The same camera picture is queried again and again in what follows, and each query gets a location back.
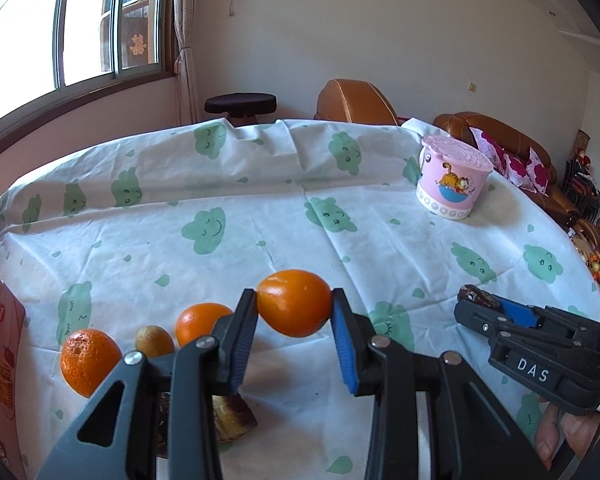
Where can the small yellowish round fruit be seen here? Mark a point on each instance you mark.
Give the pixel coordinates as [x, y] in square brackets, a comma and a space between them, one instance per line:
[152, 340]

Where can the orange leather chair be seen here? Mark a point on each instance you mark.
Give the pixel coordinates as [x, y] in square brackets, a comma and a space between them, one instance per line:
[355, 102]

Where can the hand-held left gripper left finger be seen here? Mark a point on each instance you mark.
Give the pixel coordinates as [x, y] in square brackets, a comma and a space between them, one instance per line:
[245, 345]

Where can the person's right hand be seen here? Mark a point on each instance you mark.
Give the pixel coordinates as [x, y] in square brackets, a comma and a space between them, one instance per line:
[550, 430]

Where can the orange window decal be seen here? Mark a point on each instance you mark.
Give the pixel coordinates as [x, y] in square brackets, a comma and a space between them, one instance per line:
[138, 44]

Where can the wooden framed window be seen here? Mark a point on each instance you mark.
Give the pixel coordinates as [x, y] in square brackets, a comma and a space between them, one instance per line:
[55, 35]

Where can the round cookie snack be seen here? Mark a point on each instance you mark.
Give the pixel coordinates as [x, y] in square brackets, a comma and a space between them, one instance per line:
[475, 294]

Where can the pink cartoon cup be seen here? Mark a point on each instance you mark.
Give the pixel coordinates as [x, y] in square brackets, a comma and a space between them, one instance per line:
[452, 180]

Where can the pale curtain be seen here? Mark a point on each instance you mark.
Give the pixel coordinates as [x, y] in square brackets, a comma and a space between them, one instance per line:
[185, 35]

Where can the pink floral cushion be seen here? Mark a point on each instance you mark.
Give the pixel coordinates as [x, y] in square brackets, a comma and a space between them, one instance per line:
[490, 152]
[532, 170]

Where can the smooth orange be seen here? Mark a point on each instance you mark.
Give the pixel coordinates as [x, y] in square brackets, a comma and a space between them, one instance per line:
[294, 302]
[197, 322]

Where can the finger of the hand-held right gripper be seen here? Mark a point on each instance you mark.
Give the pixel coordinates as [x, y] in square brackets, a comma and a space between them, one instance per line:
[472, 317]
[517, 312]

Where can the dark cluttered shelf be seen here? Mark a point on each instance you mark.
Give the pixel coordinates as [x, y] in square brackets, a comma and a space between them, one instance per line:
[585, 195]

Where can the white green-cloud tablecloth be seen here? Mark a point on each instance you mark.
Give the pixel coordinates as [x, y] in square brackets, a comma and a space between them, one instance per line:
[280, 210]

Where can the brown leather sofa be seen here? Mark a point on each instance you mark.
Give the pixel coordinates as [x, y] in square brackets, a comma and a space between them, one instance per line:
[505, 132]

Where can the dark round stool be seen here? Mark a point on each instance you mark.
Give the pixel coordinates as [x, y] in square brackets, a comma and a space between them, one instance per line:
[240, 104]

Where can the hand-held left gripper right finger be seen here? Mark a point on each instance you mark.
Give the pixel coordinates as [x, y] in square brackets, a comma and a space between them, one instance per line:
[342, 355]

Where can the rough-skinned orange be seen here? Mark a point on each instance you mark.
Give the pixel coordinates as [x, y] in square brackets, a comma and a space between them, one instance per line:
[87, 360]

